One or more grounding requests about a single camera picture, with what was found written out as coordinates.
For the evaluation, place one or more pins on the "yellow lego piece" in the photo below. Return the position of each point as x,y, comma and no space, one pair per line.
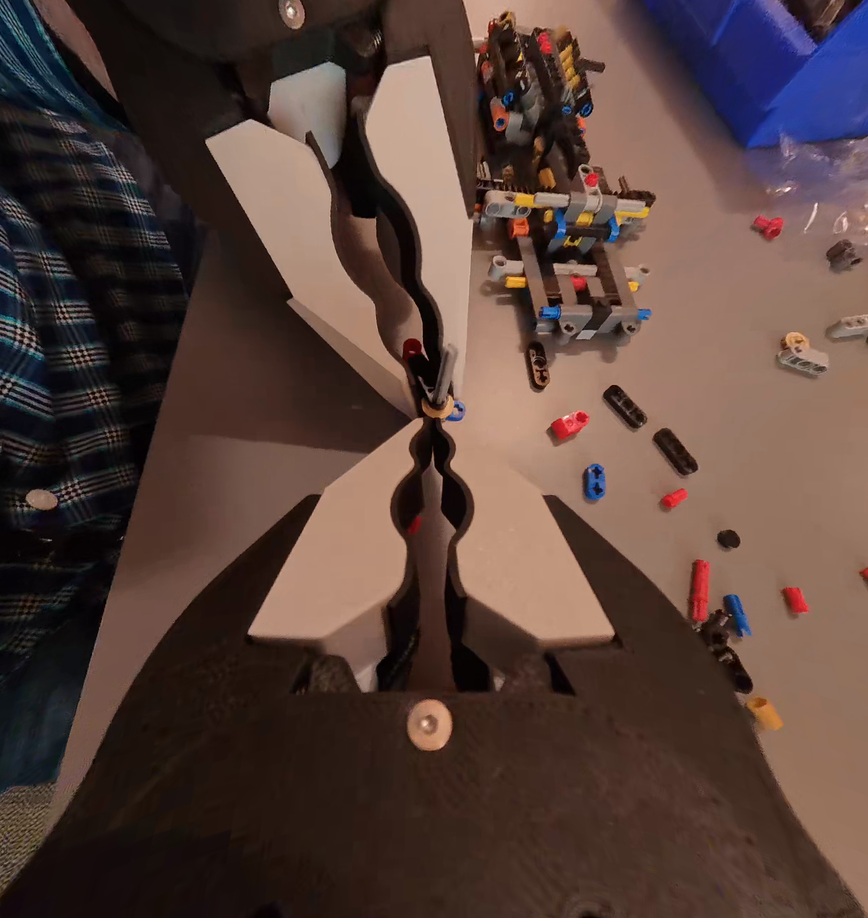
764,713

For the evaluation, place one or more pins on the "light grey lego beam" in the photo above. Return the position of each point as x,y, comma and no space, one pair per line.
851,328

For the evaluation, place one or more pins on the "blue bin with white tag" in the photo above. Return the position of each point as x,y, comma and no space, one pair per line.
778,72

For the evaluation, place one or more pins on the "black round lego piece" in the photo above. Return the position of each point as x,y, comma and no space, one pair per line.
728,539

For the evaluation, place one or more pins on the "long red lego pin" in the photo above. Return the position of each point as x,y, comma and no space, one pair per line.
699,589

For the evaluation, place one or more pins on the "crumpled clear plastic bag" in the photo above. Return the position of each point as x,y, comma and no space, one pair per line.
828,186

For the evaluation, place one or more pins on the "person's plaid shirt torso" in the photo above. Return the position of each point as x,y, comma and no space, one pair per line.
47,358

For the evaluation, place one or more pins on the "blue lego connector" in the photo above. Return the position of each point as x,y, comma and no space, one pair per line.
594,480

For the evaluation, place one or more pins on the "grey lego beam tan pin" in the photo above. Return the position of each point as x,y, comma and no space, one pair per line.
801,356

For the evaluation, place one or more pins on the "red lego connector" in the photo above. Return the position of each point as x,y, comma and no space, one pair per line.
569,424
414,523
767,226

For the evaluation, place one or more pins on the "blue lego pin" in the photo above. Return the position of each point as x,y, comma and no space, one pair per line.
736,615

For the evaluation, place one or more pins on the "black lego pin connector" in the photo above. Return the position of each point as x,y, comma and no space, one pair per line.
728,660

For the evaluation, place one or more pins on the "grey black lego chassis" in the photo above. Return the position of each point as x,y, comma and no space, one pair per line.
563,215

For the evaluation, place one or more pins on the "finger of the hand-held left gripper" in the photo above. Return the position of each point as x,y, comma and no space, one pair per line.
290,215
434,179

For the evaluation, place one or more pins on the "black lego liftarm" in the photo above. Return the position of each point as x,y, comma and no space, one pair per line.
624,407
538,366
675,452

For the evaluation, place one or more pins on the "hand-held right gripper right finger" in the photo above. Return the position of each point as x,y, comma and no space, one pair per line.
541,574

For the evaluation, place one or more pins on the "small orange blue lego assembly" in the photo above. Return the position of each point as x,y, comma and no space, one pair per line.
435,401

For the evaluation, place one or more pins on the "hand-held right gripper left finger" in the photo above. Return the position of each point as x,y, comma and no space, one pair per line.
326,574

